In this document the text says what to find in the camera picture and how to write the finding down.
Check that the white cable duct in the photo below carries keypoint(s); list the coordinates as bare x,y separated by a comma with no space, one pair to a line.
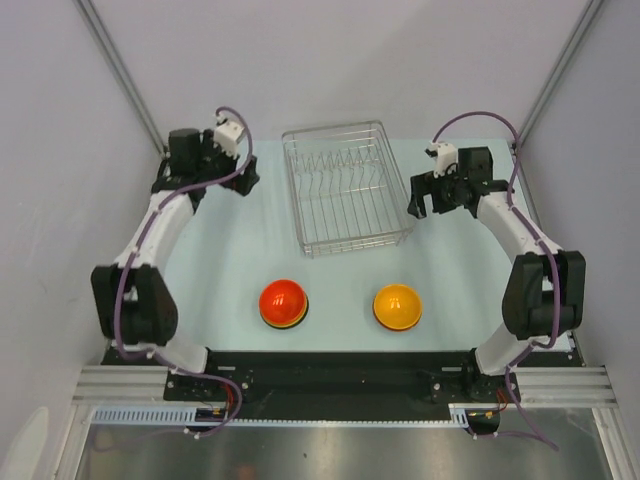
178,416

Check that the blue white patterned bowl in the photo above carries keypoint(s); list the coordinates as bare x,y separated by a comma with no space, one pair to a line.
286,326

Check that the wire dish rack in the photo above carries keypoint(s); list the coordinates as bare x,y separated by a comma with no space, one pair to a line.
346,189

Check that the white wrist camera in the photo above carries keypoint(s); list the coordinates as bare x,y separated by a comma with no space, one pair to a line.
445,156
228,134

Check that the red-orange bowl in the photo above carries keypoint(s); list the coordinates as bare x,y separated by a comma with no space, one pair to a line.
283,296

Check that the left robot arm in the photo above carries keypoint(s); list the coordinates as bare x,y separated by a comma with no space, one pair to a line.
135,308

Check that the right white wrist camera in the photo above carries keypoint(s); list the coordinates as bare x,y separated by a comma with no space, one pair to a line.
445,156

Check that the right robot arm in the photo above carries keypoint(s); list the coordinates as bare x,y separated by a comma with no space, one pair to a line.
544,295

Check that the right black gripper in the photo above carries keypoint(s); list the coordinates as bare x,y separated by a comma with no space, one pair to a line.
423,185

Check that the aluminium frame rail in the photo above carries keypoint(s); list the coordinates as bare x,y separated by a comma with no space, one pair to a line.
561,387

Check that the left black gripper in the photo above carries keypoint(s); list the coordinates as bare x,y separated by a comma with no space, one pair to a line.
242,183

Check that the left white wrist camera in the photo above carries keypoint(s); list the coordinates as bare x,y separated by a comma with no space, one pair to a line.
228,134

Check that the yellow-green bowl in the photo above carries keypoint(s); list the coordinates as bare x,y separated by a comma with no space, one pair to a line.
283,321

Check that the orange-yellow bowl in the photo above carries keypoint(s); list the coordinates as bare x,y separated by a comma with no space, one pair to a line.
398,300

